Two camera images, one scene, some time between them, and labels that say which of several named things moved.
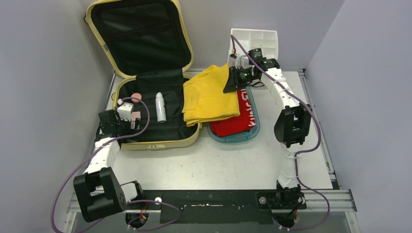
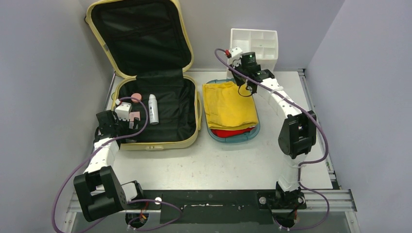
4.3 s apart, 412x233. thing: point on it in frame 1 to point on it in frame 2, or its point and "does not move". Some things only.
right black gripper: x=231 y=80 does not move
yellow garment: x=204 y=97 to x=229 y=105
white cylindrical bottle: x=160 y=108 to x=153 y=109
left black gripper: x=128 y=123 does not move
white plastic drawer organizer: x=266 y=40 does not move
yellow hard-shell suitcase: x=147 y=40 does not move
